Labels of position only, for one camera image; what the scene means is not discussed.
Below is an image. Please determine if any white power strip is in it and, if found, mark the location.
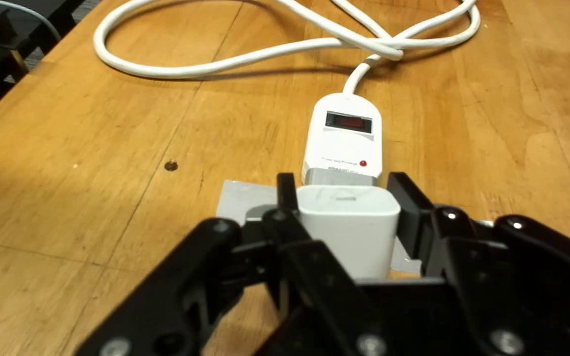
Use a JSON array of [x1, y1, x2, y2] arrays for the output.
[[301, 93, 388, 190]]

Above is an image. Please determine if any grey tape strip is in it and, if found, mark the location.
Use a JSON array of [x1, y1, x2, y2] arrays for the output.
[[216, 178, 426, 275]]

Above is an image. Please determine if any white power strip cord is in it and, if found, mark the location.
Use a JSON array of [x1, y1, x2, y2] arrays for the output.
[[91, 0, 483, 97]]

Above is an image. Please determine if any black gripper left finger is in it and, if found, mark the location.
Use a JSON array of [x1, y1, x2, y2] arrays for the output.
[[75, 172, 380, 356]]

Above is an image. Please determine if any white charger head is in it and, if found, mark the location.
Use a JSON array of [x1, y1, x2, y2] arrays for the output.
[[295, 184, 402, 285]]

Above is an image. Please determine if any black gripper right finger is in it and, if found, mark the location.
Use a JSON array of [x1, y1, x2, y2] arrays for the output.
[[376, 170, 570, 356]]

